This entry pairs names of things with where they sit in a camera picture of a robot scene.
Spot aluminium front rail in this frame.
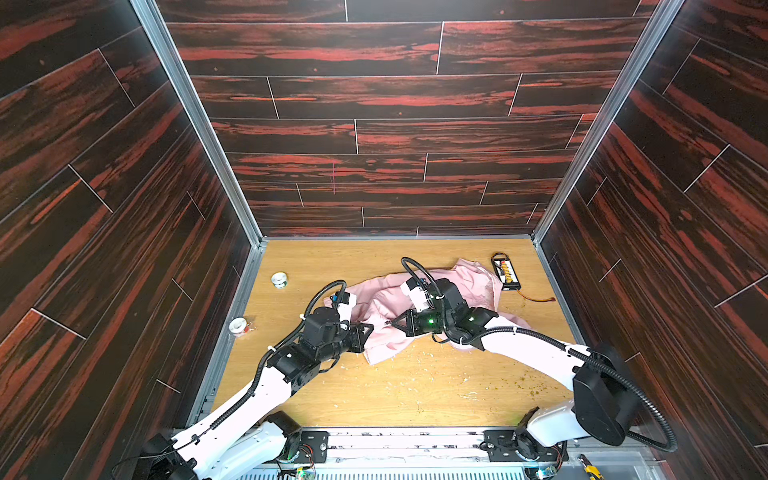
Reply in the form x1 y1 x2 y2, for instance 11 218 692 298
223 427 670 479

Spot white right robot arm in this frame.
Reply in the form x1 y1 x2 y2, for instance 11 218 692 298
390 257 678 460

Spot pink zip jacket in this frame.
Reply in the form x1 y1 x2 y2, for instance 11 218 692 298
323 257 532 366

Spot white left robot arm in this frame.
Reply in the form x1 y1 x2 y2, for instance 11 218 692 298
109 280 374 479

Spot aluminium corner post right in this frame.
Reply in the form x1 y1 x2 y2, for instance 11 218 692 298
532 0 684 251

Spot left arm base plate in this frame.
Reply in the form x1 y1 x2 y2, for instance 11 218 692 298
279 430 330 465

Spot aluminium corner post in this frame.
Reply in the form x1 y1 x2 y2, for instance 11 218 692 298
129 0 263 248
532 0 684 251

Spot small white tape roll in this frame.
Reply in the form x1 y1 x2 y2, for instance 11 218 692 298
271 272 288 289

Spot aluminium corner post left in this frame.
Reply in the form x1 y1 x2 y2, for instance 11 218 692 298
129 0 263 248

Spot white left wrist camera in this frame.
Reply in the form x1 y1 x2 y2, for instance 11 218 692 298
333 290 357 323

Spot yellow handled tool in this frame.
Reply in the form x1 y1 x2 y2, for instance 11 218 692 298
578 454 604 480

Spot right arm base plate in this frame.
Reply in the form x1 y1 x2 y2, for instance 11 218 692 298
479 430 568 463

